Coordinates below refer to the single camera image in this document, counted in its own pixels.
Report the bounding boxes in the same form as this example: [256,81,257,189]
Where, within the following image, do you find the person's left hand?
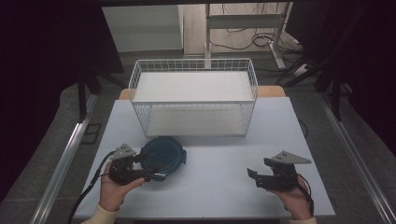
[99,161,146,213]

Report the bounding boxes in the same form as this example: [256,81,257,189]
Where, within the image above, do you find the white metal desk frame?
[204,2,294,70]

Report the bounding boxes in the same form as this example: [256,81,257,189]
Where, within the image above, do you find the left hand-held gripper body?
[107,143,145,187]

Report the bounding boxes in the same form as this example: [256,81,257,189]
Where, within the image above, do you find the dark blue round lid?
[138,135,188,177]

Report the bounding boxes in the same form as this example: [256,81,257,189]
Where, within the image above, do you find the person's right hand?
[266,181,313,220]

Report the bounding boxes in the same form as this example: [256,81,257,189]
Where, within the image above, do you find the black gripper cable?
[66,150,116,224]
[295,173,315,217]

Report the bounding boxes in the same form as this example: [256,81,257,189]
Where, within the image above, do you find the black floor cables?
[208,27,302,53]

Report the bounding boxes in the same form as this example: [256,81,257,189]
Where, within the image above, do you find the thin black cable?
[298,119,310,140]

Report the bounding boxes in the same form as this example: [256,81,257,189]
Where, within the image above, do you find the black floor bracket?
[80,122,103,146]

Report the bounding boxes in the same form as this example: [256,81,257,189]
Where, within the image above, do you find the black metal stand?
[313,60,354,122]
[75,68,127,123]

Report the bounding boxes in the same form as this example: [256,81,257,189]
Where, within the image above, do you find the white power strip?
[291,63,310,77]

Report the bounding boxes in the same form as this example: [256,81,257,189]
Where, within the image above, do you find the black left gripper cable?
[66,150,116,224]

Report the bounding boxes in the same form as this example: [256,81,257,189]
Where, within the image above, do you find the aluminium rail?
[29,92,99,224]
[317,92,396,224]

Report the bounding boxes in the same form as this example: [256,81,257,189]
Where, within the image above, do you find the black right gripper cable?
[295,173,315,217]

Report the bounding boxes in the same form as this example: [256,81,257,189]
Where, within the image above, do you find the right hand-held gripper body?
[255,150,313,192]

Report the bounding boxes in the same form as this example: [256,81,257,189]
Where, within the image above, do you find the white panel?
[101,4,185,53]

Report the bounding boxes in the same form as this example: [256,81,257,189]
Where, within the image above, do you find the light wooden table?
[118,85,287,101]

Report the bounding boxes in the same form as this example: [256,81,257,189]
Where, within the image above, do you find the white wire shelf rack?
[128,58,259,138]

